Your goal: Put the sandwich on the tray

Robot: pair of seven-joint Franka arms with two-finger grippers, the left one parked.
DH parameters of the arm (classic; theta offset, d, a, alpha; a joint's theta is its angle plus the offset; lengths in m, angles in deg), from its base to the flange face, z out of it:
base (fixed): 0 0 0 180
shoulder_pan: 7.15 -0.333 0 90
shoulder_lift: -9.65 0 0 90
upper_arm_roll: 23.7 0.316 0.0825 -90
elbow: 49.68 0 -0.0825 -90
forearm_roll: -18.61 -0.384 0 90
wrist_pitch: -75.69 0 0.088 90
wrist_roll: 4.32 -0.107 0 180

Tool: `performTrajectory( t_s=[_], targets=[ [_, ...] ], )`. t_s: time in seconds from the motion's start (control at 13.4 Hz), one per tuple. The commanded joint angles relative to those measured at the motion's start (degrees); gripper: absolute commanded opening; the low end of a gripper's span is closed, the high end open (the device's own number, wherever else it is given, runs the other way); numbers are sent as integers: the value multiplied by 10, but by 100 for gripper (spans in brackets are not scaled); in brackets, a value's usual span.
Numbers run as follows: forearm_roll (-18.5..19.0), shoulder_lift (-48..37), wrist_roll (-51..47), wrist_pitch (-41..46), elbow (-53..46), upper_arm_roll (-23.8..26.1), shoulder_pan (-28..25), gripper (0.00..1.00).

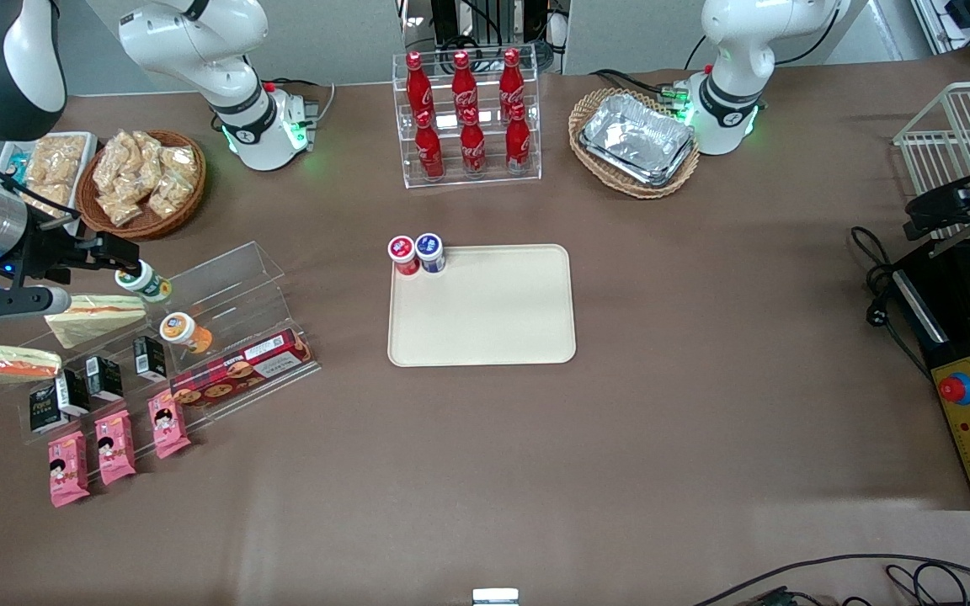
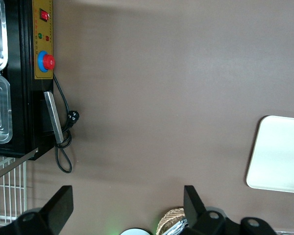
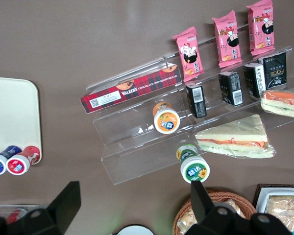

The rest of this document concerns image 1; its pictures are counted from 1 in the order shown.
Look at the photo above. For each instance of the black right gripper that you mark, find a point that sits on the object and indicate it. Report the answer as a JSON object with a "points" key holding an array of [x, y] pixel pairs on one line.
{"points": [[45, 252]]}

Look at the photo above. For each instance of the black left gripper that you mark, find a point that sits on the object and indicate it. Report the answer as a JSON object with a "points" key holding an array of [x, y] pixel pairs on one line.
{"points": [[950, 205]]}

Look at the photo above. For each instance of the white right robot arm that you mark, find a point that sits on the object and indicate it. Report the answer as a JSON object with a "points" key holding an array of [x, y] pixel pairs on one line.
{"points": [[199, 42]]}

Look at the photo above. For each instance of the beige plastic tray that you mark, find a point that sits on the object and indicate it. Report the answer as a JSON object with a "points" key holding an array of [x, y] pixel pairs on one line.
{"points": [[485, 316]]}

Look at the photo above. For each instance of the green cap jar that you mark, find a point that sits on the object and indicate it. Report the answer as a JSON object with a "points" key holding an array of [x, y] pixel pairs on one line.
{"points": [[146, 284]]}

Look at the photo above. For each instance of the dark brown wicker basket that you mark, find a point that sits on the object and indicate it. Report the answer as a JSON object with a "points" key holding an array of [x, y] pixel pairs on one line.
{"points": [[157, 225]]}

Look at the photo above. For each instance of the white rectangular snack bin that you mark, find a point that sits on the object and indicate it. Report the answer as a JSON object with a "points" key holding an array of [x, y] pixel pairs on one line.
{"points": [[85, 181]]}

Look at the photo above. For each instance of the pack of brown biscuits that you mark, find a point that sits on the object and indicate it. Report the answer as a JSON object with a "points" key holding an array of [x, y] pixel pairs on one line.
{"points": [[55, 164]]}

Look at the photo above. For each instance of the orange cap jar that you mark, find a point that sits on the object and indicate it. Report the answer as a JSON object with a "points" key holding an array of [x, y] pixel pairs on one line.
{"points": [[184, 331]]}

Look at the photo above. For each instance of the blue snack packet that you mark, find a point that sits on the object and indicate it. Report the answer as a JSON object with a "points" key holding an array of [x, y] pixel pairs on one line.
{"points": [[20, 174]]}

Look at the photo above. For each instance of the black sealing machine yellow panel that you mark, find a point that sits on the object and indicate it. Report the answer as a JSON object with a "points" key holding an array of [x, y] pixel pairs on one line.
{"points": [[956, 337]]}

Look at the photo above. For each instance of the clear acrylic tiered display stand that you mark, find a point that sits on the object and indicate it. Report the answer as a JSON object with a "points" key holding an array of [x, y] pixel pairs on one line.
{"points": [[232, 278]]}

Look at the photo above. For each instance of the red cookie box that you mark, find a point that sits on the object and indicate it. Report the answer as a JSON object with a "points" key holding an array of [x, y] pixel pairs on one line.
{"points": [[241, 370]]}

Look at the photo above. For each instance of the pink snack packet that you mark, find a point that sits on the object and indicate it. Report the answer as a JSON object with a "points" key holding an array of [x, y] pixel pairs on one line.
{"points": [[168, 425], [68, 470], [115, 448]]}

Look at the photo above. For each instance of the stack of foil trays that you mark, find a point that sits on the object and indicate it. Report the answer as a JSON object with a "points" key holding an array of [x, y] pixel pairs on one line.
{"points": [[636, 139]]}

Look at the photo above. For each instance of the red cap jar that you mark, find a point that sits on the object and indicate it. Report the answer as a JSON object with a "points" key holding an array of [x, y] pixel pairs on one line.
{"points": [[403, 251]]}

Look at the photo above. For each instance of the blue cap jar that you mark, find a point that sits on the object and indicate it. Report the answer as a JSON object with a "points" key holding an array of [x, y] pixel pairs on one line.
{"points": [[430, 249]]}

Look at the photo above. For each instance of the red cola bottle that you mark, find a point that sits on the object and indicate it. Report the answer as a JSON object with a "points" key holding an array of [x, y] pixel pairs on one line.
{"points": [[473, 147], [418, 84], [463, 84], [429, 151], [518, 143], [511, 80]]}

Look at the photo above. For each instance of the light wicker basket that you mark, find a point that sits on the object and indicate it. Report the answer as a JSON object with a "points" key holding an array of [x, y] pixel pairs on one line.
{"points": [[594, 109]]}

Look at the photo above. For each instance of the clear acrylic bottle rack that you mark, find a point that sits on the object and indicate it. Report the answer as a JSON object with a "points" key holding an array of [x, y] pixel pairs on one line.
{"points": [[527, 168]]}

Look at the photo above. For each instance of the black background equipment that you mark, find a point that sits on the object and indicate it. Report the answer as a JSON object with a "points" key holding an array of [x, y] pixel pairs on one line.
{"points": [[489, 21]]}

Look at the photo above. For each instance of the small silver metal block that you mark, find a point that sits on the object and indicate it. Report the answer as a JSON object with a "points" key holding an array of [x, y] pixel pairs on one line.
{"points": [[495, 597]]}

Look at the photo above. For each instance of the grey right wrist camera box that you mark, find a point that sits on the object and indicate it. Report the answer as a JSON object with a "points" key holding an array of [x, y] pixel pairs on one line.
{"points": [[5, 305]]}

